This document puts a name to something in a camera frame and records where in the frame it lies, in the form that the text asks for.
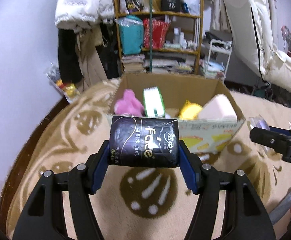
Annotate black tissue pack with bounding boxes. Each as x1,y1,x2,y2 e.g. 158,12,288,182
108,115,179,168

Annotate yellow bear plush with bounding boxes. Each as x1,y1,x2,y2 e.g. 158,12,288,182
178,100,203,120

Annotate pink roll cake plush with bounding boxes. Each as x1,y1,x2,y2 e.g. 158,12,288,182
197,94,237,122

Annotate pink purple plush toy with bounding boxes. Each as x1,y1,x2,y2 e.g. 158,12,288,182
114,89,145,116

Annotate green tissue pack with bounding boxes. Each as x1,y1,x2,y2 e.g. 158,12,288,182
143,87,165,118

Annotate open cardboard box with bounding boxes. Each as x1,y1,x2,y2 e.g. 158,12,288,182
108,73,245,154

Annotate small clear plastic packet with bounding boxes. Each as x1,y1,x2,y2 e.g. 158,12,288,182
247,115,270,131

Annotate beige patterned blanket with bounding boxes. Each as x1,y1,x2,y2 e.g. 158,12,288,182
6,78,291,239

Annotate stack of books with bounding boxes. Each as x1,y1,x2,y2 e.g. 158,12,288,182
121,54,146,73

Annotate white rolling cart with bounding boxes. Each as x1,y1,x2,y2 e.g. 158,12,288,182
200,39,232,82

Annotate beige hanging coat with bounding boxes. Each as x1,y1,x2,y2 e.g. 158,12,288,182
76,26,108,93

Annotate wooden bookshelf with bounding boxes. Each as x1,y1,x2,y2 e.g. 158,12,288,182
114,0,204,74

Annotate red gift bag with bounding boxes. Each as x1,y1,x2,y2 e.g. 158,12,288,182
143,18,170,49

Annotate teal gift bag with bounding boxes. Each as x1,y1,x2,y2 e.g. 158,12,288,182
116,15,144,55

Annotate cream reclining chair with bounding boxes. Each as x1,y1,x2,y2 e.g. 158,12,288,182
223,0,291,93

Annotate black box labelled 40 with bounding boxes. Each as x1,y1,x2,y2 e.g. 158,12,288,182
161,0,181,12

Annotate white puffer jacket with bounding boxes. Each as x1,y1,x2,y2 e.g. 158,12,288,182
54,0,115,30

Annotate green pole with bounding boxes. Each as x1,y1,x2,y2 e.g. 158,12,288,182
149,0,152,73

